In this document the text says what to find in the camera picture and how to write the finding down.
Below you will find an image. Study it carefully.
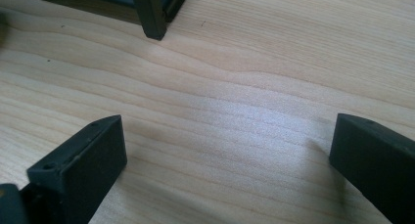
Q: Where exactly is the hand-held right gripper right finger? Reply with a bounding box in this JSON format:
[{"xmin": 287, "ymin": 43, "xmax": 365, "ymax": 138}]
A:
[{"xmin": 328, "ymin": 112, "xmax": 415, "ymax": 224}]

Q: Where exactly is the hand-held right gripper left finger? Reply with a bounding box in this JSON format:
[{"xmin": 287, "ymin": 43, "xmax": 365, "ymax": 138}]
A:
[{"xmin": 19, "ymin": 114, "xmax": 128, "ymax": 224}]

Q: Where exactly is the black metal two-tier rack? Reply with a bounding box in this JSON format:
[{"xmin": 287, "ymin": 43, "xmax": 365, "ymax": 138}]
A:
[{"xmin": 0, "ymin": 0, "xmax": 194, "ymax": 41}]

